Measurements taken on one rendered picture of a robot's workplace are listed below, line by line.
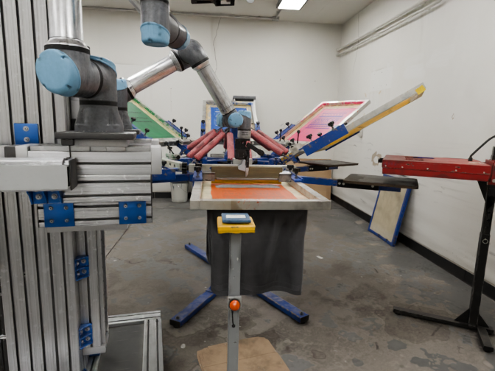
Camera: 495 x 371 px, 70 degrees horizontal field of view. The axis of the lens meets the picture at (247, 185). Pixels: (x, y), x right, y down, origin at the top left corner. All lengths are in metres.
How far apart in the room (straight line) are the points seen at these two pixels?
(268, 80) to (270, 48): 0.51
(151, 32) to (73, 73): 0.24
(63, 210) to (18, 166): 0.24
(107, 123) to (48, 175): 0.24
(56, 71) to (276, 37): 5.47
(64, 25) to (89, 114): 0.26
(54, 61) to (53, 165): 0.28
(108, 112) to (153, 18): 0.35
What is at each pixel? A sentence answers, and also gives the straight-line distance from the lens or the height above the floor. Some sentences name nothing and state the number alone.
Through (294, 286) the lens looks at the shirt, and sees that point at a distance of 1.71.
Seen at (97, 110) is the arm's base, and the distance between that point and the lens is 1.22.
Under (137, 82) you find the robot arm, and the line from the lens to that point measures 1.88.
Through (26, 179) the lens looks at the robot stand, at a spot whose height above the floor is 1.13.
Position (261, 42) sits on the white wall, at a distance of 6.33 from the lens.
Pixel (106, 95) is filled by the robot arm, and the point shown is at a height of 1.37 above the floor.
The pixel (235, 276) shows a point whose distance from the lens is 1.33.
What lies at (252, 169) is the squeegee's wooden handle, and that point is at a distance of 2.02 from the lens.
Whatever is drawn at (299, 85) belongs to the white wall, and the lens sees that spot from 6.35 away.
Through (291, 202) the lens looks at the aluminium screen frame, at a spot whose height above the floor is 0.98.
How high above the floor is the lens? 1.29
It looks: 10 degrees down
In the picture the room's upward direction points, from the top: 2 degrees clockwise
